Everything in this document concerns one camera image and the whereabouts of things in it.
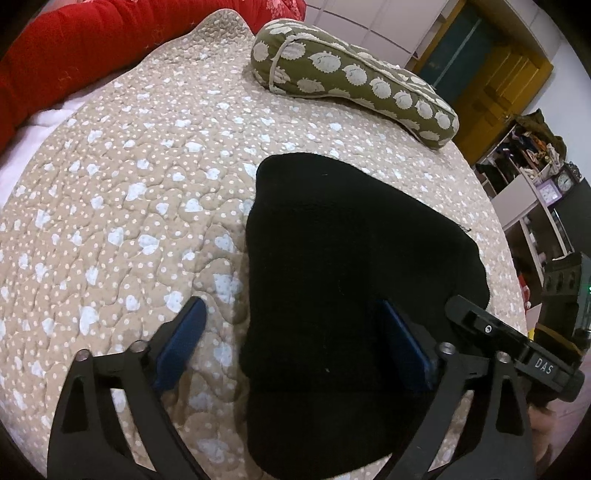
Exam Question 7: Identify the beige quilted dotted blanket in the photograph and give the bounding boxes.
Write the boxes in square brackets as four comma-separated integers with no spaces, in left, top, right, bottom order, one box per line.
[0,10,529,480]

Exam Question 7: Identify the black pants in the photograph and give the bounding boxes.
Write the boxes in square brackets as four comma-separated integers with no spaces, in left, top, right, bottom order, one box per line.
[240,153,491,480]

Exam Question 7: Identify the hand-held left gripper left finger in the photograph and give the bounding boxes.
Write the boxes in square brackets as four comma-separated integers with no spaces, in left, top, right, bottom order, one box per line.
[46,296,214,480]

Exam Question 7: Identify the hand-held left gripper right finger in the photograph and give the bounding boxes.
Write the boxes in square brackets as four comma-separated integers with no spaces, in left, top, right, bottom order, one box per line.
[381,299,537,480]

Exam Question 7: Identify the red quilted bolster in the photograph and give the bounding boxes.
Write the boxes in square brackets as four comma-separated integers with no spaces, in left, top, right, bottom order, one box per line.
[0,0,308,153]

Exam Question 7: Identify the white cluttered shelf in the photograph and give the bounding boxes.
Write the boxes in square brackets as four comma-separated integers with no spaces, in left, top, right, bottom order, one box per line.
[475,108,583,315]

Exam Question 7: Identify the purple square clock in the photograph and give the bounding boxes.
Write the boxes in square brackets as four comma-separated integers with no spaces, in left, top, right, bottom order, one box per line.
[537,180,563,205]

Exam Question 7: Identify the white bed sheet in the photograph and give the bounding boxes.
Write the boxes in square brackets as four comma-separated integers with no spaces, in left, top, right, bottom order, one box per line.
[0,85,100,204]

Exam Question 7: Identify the green spotted pillow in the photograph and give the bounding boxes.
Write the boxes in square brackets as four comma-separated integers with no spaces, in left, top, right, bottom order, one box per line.
[250,19,461,151]

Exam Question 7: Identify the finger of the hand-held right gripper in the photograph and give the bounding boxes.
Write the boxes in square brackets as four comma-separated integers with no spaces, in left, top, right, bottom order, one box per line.
[445,295,537,357]

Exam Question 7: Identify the person's right hand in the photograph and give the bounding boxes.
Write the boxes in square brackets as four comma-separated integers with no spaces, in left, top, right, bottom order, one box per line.
[527,405,557,462]

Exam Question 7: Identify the white wardrobe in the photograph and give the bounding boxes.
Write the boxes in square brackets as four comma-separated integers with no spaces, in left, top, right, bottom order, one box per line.
[305,0,467,70]

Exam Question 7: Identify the yellow wooden door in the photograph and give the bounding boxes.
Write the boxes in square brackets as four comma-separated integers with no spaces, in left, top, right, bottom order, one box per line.
[455,44,554,168]

